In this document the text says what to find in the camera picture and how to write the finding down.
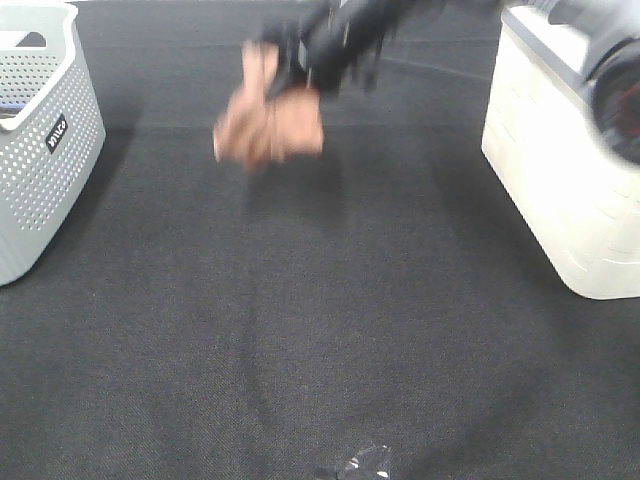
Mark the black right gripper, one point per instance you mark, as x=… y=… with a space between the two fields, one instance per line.
x=317 y=50

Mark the brown towel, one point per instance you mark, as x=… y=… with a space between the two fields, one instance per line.
x=254 y=131

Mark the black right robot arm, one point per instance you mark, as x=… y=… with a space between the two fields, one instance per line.
x=593 y=46

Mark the grey perforated plastic basket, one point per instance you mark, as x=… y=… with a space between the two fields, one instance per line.
x=50 y=145

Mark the cream plastic laundry basket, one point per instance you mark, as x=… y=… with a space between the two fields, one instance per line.
x=578 y=198

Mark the crumpled clear tape piece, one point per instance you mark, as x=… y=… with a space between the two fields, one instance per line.
x=370 y=463

